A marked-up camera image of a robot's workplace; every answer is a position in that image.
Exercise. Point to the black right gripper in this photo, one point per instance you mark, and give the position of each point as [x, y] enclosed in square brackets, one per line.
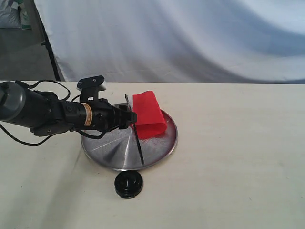
[93, 115]

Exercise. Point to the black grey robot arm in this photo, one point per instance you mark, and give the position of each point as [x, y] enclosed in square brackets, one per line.
[45, 114]

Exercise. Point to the black round plastic cap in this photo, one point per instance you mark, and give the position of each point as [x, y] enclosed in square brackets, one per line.
[128, 184]

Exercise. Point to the round steel plate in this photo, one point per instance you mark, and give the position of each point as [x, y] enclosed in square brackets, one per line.
[117, 150]

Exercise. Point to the white backdrop cloth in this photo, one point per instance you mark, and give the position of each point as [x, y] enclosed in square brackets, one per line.
[178, 41]

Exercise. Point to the black backdrop stand pole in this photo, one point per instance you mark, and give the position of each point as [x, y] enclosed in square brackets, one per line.
[46, 43]

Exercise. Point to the white sacks in background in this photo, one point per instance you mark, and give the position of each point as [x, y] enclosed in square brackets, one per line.
[13, 15]

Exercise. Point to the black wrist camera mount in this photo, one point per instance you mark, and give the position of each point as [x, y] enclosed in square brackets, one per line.
[90, 88]

